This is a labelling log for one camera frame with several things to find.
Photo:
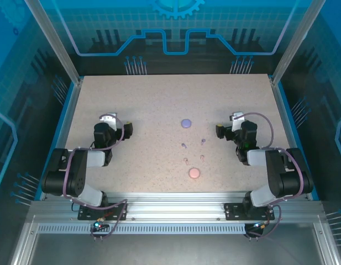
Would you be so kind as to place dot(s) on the purple earbud charging case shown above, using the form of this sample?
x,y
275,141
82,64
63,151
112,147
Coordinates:
x,y
186,123

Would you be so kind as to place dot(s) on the pink earbud charging case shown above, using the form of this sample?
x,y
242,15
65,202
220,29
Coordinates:
x,y
194,173

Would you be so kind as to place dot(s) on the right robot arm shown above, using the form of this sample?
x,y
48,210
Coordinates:
x,y
278,171

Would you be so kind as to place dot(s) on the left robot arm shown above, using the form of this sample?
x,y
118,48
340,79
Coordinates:
x,y
76,176

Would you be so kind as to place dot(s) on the blue table edge strip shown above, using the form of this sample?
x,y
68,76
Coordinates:
x,y
292,124
60,124

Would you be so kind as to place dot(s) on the small LED circuit board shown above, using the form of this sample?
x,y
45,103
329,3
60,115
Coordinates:
x,y
98,225
258,225

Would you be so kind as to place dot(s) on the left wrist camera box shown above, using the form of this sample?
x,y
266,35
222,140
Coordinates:
x,y
109,120

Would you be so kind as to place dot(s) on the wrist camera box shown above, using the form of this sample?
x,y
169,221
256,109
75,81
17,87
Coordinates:
x,y
109,120
238,118

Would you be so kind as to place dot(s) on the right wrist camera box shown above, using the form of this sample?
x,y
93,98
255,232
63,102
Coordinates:
x,y
238,118

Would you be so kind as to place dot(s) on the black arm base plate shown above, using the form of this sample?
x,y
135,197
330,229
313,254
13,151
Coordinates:
x,y
231,212
84,214

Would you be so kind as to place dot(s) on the aluminium mounting rail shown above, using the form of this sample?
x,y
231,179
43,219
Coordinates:
x,y
173,207

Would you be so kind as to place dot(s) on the aluminium frame post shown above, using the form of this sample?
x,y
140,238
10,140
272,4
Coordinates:
x,y
295,41
58,47

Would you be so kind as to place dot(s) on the aluminium lower frame tray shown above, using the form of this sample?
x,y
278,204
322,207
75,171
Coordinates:
x,y
173,251

